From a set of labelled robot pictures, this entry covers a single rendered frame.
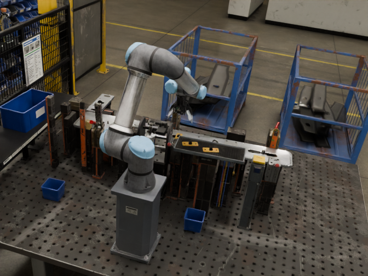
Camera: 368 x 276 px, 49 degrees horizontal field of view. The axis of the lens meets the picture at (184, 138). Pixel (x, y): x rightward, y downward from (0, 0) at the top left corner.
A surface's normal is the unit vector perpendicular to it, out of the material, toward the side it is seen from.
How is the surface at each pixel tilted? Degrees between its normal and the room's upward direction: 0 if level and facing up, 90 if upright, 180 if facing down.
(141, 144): 8
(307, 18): 90
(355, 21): 90
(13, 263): 0
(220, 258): 0
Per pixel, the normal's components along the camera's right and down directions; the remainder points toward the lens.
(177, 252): 0.10, -0.86
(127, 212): -0.28, 0.46
